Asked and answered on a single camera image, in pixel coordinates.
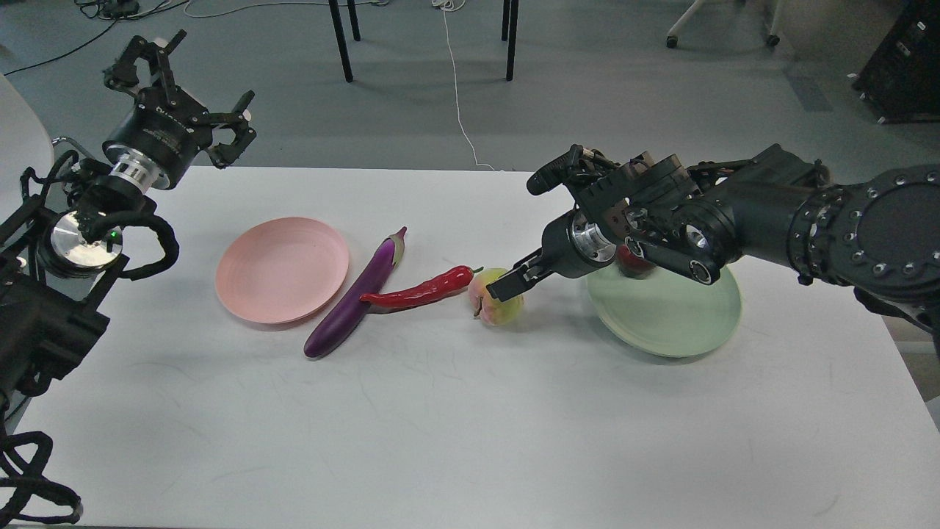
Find white chair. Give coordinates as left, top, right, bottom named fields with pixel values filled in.
left=1, top=76, right=71, bottom=221

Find white cable on floor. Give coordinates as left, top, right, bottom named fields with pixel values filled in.
left=432, top=0, right=507, bottom=172

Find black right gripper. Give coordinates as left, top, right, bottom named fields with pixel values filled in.
left=485, top=209, right=617, bottom=302

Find purple eggplant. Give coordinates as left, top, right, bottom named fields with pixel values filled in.
left=303, top=226, right=408, bottom=359

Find black cabinet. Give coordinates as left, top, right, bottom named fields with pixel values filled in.
left=852, top=1, right=939, bottom=123

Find red pomegranate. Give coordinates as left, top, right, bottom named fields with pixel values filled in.
left=615, top=245, right=657, bottom=280

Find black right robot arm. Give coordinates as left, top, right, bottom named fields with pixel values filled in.
left=488, top=144, right=939, bottom=339

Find red chili pepper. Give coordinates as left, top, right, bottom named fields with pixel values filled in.
left=358, top=265, right=482, bottom=309

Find green plate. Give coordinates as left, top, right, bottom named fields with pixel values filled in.
left=585, top=265, right=742, bottom=359

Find white office chair base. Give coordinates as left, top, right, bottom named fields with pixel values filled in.
left=662, top=1, right=790, bottom=51

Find pink plate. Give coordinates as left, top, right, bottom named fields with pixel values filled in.
left=214, top=217, right=350, bottom=325

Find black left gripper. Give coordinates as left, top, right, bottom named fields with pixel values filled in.
left=103, top=29, right=256, bottom=193

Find black table legs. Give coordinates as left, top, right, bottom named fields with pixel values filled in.
left=325, top=1, right=521, bottom=83

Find black cables on floor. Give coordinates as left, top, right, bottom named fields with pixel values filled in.
left=4, top=0, right=192, bottom=78

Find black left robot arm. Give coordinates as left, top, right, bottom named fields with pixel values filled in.
left=2, top=31, right=256, bottom=526

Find yellow pink peach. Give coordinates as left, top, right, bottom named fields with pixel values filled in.
left=467, top=267, right=524, bottom=327

